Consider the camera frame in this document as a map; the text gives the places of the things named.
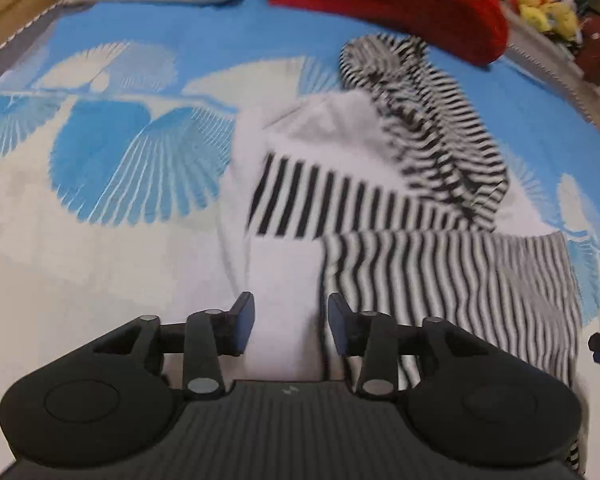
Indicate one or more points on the black white striped sweater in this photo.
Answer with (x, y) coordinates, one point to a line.
(445, 285)

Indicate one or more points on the white shirt with black bars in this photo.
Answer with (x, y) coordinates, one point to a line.
(290, 260)

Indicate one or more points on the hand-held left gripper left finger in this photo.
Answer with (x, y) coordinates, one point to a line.
(243, 322)

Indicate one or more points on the yellow plush toys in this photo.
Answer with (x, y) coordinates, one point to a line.
(545, 7)

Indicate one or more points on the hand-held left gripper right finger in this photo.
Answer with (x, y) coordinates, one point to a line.
(337, 327)

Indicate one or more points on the blue white printed bed sheet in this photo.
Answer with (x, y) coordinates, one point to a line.
(130, 135)

